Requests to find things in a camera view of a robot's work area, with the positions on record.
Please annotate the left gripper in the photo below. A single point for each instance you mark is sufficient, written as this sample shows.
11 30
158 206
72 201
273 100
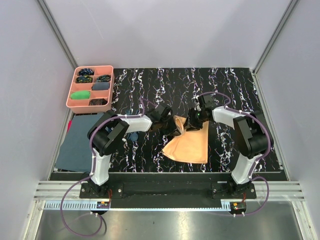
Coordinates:
172 131

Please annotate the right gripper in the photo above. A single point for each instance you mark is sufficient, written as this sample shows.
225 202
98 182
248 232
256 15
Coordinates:
190 123

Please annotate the peach cloth napkin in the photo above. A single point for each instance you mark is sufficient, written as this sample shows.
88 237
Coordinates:
190 146

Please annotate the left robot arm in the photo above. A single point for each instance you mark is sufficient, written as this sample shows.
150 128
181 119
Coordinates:
106 135

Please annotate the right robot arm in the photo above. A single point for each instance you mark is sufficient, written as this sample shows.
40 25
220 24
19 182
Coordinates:
252 135

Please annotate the blue grey folded napkin stack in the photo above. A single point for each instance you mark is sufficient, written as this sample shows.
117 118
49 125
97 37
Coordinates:
75 153

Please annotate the black marble pattern mat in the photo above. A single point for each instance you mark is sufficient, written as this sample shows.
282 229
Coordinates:
178 88

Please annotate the dark patterned cloth roll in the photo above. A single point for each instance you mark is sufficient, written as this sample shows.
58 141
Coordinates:
98 102

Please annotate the grey folded cloth in tray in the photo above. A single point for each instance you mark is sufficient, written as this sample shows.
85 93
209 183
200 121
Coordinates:
100 86

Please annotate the blue patterned roll right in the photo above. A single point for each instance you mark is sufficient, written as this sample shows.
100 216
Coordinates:
103 78

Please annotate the pink divided organizer tray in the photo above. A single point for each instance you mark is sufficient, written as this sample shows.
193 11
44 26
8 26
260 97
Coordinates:
82 106

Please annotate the green rolled cloth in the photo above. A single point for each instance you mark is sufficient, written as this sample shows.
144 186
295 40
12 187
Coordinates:
80 95

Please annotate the blue yellow patterned roll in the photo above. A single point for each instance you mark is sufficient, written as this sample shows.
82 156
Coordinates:
83 79

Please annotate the blue patterned roll top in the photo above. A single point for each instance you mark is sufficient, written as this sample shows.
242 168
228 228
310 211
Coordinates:
85 72

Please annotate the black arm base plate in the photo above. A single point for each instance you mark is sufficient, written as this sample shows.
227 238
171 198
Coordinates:
210 185

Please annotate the aluminium frame rail front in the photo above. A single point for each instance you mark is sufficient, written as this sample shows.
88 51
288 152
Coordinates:
63 195

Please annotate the right rear aluminium post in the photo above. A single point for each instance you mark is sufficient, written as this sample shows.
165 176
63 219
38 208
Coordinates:
276 33

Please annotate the aluminium post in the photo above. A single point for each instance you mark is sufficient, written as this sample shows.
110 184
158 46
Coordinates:
57 32
276 33

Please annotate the left rear aluminium post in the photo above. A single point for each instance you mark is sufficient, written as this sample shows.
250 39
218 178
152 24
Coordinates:
57 32

